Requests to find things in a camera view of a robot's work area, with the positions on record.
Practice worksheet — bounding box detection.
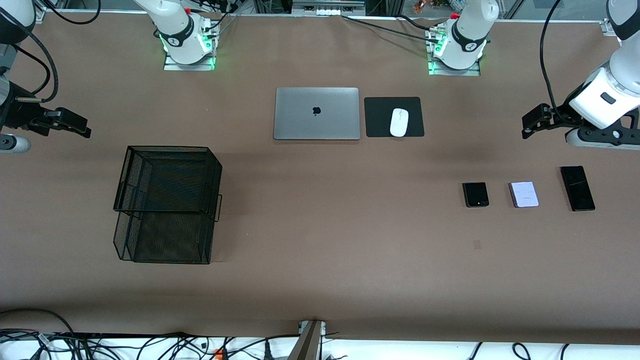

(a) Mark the white computer mouse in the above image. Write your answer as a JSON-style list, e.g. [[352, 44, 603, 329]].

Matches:
[[389, 108, 410, 138]]

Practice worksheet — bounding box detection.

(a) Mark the black wire mesh tray rack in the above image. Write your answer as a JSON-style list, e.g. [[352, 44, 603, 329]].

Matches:
[[113, 145, 223, 265]]

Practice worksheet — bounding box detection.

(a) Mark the silver closed laptop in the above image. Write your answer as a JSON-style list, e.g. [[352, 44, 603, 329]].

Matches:
[[273, 87, 361, 141]]

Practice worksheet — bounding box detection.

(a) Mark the black table cable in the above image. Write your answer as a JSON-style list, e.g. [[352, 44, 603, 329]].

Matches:
[[341, 15, 443, 44], [395, 14, 437, 31]]

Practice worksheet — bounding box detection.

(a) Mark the black mouse pad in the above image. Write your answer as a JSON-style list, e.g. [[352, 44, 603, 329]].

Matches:
[[363, 96, 426, 138]]

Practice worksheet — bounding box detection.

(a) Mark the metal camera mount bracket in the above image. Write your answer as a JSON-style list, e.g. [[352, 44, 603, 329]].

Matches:
[[287, 320, 327, 360]]

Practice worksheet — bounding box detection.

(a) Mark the thick black floor cable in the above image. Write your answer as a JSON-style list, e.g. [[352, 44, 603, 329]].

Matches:
[[0, 308, 76, 337]]

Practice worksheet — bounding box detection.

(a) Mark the small black flip phone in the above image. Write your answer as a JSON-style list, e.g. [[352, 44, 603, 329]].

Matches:
[[462, 182, 490, 208]]

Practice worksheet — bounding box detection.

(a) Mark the tall black smartphone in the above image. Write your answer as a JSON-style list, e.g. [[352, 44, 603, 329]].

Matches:
[[559, 165, 596, 212]]

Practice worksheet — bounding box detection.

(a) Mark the metal frame box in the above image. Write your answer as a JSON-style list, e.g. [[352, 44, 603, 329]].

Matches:
[[291, 0, 367, 17]]

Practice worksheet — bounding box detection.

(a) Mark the lavender flip phone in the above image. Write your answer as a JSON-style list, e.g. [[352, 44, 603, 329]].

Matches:
[[508, 181, 540, 209]]

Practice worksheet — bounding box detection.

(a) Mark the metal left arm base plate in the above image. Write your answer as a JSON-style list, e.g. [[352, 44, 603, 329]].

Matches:
[[428, 27, 482, 77]]

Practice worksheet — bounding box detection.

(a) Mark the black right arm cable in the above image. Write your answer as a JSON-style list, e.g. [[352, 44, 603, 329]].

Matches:
[[0, 0, 101, 109]]

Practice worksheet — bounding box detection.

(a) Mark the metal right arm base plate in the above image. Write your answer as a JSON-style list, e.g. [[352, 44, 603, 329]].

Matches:
[[163, 54, 217, 71]]

